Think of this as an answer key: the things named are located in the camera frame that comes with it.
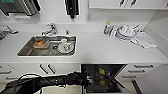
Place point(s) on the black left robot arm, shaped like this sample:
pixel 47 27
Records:
pixel 43 82

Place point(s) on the white kitchen counter unit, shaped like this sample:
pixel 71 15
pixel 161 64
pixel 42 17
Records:
pixel 100 50

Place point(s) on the steel kitchen sink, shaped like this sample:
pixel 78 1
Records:
pixel 26 50

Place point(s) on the open black dishwasher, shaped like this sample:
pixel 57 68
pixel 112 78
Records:
pixel 111 83

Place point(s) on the white cup in sink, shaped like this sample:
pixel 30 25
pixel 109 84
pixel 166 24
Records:
pixel 65 46

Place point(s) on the orange dish in sink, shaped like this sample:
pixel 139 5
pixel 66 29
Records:
pixel 40 43

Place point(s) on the small dish soap bottle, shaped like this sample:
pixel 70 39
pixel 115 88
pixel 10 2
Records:
pixel 107 29

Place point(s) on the chrome faucet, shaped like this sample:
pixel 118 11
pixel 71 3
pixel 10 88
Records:
pixel 50 30

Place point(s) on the stack of white plates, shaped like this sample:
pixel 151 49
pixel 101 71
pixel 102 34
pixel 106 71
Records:
pixel 125 32

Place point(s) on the black soap dispenser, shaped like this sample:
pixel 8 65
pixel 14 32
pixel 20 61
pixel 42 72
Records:
pixel 72 8

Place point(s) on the white wall cabinet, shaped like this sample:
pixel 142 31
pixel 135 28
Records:
pixel 110 3

